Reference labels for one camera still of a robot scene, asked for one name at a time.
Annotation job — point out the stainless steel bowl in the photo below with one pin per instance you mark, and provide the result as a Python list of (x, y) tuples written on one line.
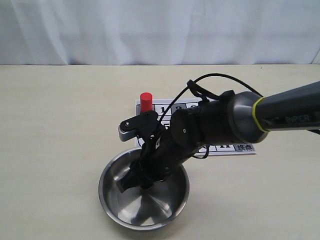
[(141, 209)]

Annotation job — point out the white backdrop curtain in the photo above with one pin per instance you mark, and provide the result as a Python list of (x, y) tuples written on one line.
[(159, 32)]

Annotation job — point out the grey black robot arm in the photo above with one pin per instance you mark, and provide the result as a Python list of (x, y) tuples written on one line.
[(229, 118)]

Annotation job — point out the paper number game board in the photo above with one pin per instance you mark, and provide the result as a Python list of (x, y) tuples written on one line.
[(160, 105)]

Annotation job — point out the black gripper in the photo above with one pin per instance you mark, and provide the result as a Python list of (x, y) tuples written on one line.
[(159, 158)]

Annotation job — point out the red cylinder game piece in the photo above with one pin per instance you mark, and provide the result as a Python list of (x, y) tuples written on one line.
[(146, 102)]

